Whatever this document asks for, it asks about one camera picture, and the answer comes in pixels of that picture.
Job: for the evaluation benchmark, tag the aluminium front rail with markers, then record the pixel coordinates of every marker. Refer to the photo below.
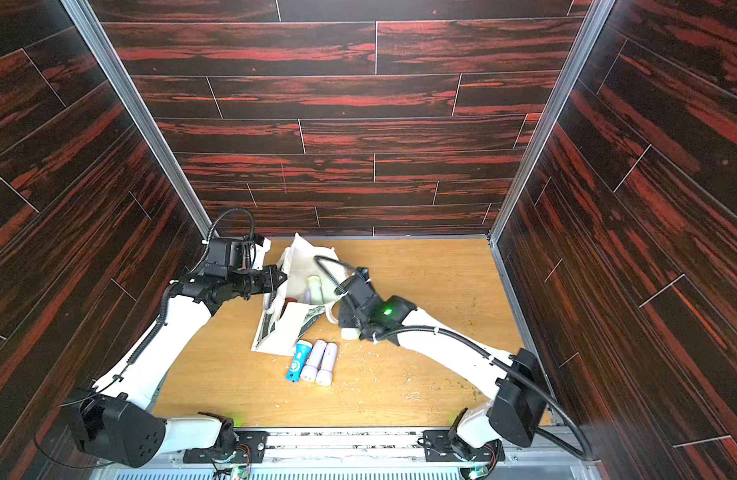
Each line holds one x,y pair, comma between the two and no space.
362,453

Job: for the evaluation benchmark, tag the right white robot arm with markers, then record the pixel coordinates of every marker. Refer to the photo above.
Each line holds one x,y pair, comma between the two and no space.
518,408

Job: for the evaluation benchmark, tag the blue flashlight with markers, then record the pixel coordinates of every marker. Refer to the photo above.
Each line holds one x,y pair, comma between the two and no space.
301,353

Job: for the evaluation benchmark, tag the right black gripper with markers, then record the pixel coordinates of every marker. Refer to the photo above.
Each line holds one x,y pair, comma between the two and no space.
346,287

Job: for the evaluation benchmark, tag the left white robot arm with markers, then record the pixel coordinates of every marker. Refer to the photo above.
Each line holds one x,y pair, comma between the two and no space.
113,419

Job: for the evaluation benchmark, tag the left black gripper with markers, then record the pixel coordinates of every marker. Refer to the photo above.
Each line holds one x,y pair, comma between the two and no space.
270,283

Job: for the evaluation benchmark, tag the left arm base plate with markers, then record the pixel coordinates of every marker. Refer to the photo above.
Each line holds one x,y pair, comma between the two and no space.
241,447

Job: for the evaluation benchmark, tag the white floral canvas tote bag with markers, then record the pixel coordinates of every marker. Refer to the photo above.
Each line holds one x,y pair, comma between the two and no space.
285,317

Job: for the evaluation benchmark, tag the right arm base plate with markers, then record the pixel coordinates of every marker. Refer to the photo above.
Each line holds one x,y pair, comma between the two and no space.
443,446

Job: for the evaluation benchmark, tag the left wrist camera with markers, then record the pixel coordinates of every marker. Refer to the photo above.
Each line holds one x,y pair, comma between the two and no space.
246,252

